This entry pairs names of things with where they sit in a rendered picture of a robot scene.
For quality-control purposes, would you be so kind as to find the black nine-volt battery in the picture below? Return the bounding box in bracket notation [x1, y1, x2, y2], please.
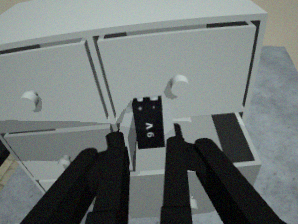
[132, 95, 165, 149]

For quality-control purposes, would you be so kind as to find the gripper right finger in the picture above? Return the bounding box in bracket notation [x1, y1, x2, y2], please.
[160, 103, 287, 224]

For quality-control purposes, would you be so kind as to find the small grey chest of drawers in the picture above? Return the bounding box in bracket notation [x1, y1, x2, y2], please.
[0, 0, 268, 194]

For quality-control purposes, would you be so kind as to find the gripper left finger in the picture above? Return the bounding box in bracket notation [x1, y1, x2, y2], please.
[20, 107, 137, 224]

